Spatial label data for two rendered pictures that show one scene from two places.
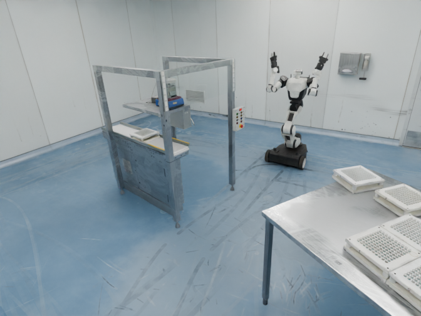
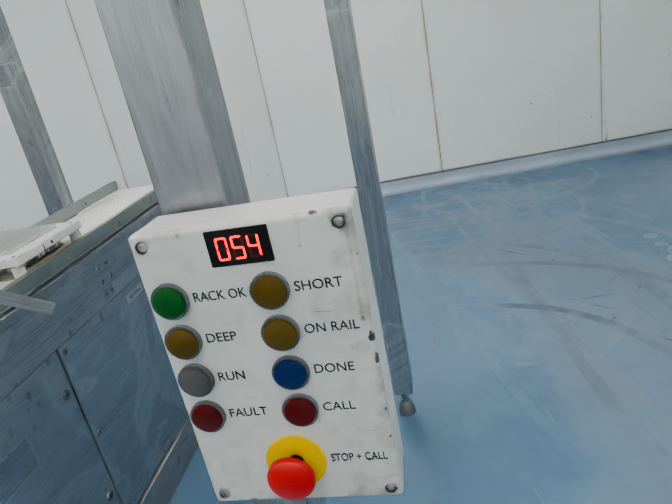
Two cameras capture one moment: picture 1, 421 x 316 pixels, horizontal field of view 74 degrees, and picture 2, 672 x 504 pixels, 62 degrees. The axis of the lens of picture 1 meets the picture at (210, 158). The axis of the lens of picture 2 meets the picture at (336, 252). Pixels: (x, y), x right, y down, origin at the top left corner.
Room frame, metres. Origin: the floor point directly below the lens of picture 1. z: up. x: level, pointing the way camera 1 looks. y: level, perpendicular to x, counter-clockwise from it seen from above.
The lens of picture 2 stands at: (3.01, -0.74, 1.21)
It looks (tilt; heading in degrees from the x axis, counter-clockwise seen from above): 21 degrees down; 59
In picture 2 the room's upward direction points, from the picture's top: 11 degrees counter-clockwise
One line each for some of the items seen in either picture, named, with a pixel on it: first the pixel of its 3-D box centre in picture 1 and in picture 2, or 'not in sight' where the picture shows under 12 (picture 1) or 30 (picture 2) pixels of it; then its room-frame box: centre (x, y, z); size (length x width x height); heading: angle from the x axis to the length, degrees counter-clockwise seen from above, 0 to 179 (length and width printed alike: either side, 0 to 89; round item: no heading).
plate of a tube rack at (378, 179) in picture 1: (358, 175); not in sight; (1.79, -1.08, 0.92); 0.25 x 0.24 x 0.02; 102
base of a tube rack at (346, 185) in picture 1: (356, 181); not in sight; (1.79, -1.08, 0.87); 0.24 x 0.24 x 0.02; 12
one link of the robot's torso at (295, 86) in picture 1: (297, 87); not in sight; (4.07, -1.31, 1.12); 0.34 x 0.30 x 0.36; 55
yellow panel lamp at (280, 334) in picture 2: not in sight; (280, 334); (3.15, -0.38, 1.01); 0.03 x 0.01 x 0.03; 137
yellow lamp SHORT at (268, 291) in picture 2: not in sight; (269, 291); (3.15, -0.38, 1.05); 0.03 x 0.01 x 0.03; 137
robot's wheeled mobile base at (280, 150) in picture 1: (291, 148); not in sight; (4.01, -1.27, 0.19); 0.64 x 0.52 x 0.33; 145
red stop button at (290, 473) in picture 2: not in sight; (294, 466); (3.14, -0.38, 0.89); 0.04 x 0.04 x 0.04; 47
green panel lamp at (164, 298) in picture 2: not in sight; (169, 303); (3.10, -0.33, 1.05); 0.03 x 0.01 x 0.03; 137
